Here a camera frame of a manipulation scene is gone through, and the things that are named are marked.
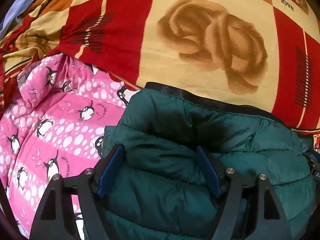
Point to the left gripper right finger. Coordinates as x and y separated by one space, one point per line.
247 207

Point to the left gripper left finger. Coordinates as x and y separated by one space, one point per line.
55 218

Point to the dark green puffer jacket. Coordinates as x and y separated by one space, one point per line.
160 192

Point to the pink penguin quilt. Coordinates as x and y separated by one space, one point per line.
55 125

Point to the red rose pattern blanket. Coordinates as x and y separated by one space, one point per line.
262 53

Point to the light blue cloth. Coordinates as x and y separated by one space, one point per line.
17 8

